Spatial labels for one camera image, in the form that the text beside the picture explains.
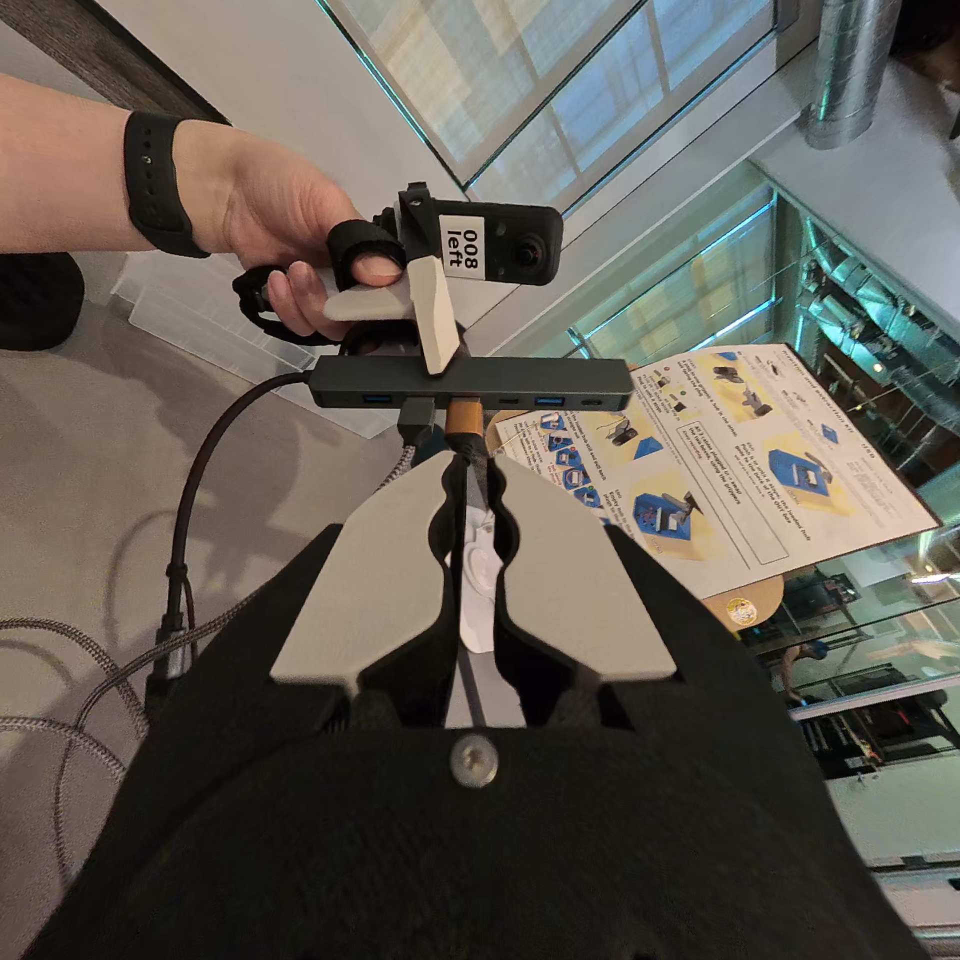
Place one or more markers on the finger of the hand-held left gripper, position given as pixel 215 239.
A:
pixel 435 322

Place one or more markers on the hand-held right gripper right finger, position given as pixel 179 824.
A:
pixel 585 585

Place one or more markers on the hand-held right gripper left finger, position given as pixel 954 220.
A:
pixel 375 585

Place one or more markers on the clear plastic bin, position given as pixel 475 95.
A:
pixel 187 330

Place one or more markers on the person's left forearm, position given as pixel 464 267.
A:
pixel 60 165

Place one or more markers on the person's left hand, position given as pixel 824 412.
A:
pixel 277 210

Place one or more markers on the white charging pad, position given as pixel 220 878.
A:
pixel 476 570

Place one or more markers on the yellow smiley sticker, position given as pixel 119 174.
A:
pixel 742 611

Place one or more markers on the large glass window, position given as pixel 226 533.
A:
pixel 525 75

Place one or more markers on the black wrist watch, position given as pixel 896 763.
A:
pixel 154 187

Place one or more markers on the black padded armrest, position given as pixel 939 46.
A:
pixel 37 300

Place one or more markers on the round corrugated metal duct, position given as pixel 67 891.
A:
pixel 847 75

